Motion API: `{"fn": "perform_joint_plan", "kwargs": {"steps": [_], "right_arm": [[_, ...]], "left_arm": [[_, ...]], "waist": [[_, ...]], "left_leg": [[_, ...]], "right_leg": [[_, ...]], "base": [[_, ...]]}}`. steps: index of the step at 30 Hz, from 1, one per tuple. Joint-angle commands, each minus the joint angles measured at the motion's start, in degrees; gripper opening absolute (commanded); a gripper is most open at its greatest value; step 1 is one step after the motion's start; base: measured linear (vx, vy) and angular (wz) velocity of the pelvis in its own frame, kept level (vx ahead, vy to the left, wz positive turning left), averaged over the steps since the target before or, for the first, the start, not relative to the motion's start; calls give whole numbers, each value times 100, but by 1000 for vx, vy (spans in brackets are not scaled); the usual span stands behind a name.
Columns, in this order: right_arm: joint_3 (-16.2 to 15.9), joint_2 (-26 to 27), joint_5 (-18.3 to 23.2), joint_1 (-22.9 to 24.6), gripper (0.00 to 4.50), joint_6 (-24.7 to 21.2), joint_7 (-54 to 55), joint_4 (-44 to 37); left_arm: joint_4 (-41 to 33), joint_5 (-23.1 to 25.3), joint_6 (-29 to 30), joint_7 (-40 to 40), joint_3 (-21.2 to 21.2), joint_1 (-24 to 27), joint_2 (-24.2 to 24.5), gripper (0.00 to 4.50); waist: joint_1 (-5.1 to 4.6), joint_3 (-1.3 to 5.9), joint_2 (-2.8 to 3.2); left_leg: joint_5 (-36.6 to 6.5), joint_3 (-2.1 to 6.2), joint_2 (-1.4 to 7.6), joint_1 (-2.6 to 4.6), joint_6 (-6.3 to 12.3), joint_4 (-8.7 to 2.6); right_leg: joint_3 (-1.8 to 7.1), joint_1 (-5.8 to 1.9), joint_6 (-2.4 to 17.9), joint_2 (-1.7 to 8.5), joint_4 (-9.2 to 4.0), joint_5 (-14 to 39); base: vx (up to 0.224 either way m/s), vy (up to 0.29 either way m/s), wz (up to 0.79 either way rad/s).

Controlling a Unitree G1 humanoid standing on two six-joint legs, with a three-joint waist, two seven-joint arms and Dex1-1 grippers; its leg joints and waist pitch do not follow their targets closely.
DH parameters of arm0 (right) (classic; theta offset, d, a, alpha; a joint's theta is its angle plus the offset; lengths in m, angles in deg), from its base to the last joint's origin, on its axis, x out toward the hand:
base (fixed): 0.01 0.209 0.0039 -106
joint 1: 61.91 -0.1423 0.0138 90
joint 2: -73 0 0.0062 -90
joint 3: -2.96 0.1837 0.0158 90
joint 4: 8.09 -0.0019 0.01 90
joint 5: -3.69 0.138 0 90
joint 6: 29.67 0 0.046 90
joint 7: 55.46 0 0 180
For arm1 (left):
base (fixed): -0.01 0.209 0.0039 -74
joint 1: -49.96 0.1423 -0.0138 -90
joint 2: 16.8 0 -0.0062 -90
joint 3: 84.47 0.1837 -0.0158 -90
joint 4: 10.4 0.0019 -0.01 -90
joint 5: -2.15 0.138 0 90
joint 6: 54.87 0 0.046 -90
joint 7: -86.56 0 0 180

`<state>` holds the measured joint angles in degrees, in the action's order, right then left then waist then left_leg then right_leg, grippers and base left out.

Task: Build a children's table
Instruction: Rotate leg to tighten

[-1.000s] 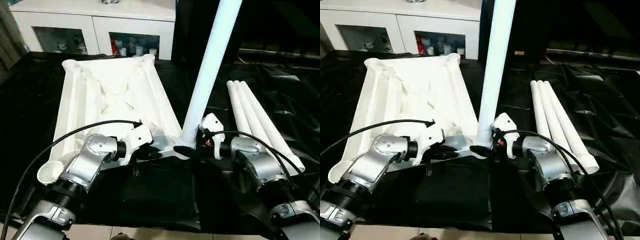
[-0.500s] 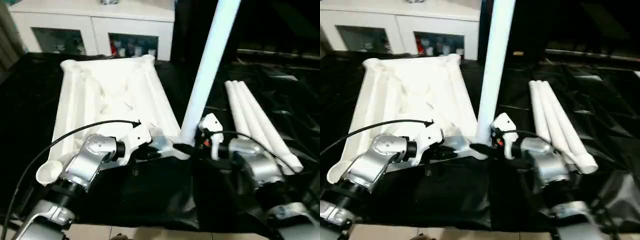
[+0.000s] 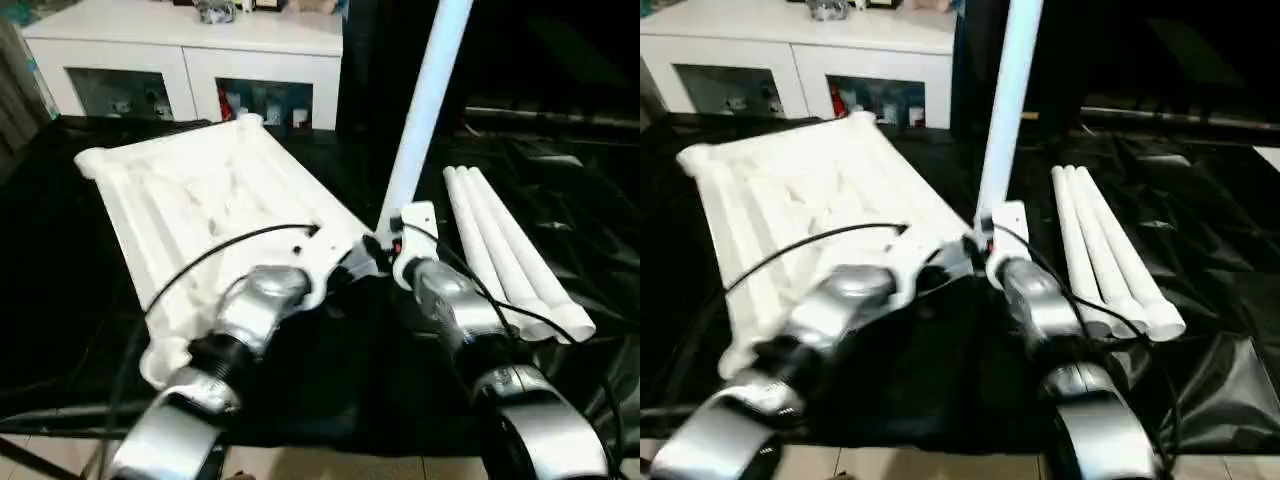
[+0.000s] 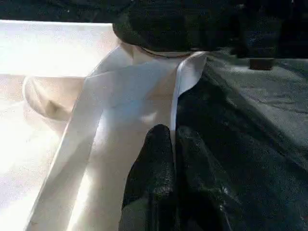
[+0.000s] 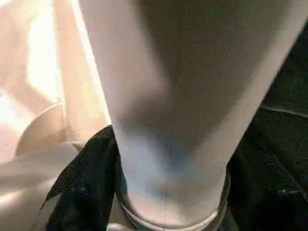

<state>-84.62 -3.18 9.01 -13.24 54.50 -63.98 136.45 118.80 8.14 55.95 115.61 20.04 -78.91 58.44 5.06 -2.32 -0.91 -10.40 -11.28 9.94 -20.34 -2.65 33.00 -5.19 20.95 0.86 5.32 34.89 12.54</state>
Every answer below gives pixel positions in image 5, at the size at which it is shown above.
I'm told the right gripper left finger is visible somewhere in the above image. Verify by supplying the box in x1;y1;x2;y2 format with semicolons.
42;124;128;231

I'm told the white plastic table leg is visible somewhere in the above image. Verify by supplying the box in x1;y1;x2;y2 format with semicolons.
78;0;308;228

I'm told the white plastic table top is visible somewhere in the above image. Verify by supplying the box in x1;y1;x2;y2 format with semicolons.
0;0;233;231

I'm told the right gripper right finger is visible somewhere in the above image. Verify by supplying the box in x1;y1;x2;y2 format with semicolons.
221;133;308;231

